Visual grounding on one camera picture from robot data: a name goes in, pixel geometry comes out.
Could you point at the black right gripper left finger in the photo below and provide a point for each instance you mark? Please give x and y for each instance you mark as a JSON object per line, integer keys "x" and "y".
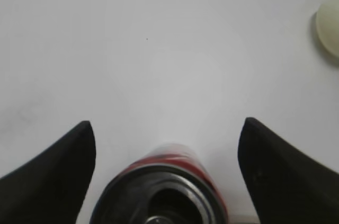
{"x": 51, "y": 188}

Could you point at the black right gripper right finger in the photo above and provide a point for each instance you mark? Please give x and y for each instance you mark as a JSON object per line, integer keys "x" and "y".
{"x": 285, "y": 185}

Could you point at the red cola can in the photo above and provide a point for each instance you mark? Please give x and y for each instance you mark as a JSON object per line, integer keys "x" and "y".
{"x": 169, "y": 185}

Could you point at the white egg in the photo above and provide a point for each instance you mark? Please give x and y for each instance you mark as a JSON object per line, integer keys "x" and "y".
{"x": 327, "y": 26}

